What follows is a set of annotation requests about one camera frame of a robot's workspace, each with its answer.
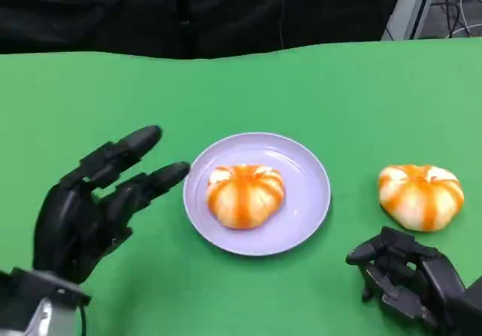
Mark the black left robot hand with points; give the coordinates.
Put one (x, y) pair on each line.
(71, 223)

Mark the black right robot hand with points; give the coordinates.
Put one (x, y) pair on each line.
(435, 279)

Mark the orange and white bread roll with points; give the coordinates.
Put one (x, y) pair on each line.
(420, 200)
(244, 196)

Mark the green table cloth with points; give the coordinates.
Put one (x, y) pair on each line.
(94, 98)

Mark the lilac plate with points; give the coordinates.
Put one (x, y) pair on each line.
(301, 219)

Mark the black backdrop curtain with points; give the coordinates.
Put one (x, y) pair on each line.
(150, 12)

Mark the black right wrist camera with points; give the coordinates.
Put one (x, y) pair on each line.
(470, 309)

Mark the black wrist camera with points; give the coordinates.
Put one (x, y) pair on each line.
(470, 309)
(41, 285)

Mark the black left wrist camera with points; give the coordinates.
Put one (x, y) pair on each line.
(41, 285)

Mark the grey metal frame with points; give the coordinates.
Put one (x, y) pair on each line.
(412, 12)

